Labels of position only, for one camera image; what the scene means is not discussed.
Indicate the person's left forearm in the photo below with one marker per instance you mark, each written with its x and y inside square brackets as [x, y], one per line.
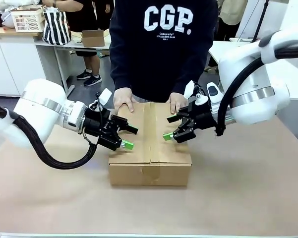
[191, 74]

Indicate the white cabinet with wooden top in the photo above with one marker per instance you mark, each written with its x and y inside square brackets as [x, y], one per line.
[15, 62]

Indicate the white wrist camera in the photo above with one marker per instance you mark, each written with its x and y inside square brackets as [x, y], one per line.
[105, 97]
[200, 99]

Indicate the bystander in black shorts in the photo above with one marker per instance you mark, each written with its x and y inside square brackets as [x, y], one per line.
[89, 15]

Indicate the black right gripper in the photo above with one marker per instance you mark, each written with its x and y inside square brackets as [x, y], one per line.
[203, 116]

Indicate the black white striped bag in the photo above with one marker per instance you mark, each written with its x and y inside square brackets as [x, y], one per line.
[57, 27]

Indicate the white table with grey legs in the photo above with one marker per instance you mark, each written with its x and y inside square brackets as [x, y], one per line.
[64, 64]

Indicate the brown cardboard box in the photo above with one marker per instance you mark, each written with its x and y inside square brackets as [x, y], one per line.
[148, 148]

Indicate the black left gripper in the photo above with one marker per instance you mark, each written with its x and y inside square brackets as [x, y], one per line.
[96, 124]

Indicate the person in dark sweatshirt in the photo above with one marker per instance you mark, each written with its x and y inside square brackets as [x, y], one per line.
[163, 49]

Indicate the person's left hand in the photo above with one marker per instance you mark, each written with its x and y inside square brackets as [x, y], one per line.
[177, 101]

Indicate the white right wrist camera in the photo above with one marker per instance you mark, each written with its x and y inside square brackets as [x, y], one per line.
[200, 99]

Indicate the small open cardboard box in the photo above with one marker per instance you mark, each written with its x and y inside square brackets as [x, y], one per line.
[93, 39]

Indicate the white plastic basket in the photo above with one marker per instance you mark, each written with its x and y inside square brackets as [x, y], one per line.
[27, 21]

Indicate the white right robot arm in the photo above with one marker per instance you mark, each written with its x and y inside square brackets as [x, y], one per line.
[250, 74]

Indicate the bystander in beige top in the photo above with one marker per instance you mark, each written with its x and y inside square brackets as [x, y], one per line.
[233, 11]

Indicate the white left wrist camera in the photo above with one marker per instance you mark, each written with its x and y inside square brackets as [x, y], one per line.
[105, 97]

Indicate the person's right forearm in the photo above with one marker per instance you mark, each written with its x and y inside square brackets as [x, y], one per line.
[120, 72]

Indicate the person's right hand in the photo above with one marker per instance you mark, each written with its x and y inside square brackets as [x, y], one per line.
[122, 98]

